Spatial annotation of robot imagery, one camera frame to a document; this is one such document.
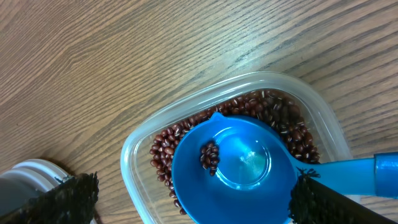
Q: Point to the white digital kitchen scale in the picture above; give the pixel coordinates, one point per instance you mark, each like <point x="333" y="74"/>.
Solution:
<point x="29" y="179"/>

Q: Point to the blue plastic measuring scoop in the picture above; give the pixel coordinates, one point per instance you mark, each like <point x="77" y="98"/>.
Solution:
<point x="238" y="170"/>

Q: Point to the red beans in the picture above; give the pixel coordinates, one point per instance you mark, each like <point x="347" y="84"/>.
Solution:
<point x="271" y="107"/>

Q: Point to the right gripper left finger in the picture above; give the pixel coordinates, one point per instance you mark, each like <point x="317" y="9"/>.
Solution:
<point x="71" y="202"/>

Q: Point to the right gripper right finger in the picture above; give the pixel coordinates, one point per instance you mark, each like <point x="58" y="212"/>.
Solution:
<point x="314" y="203"/>

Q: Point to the clear plastic food container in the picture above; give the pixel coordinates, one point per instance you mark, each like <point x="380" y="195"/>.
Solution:
<point x="151" y="197"/>

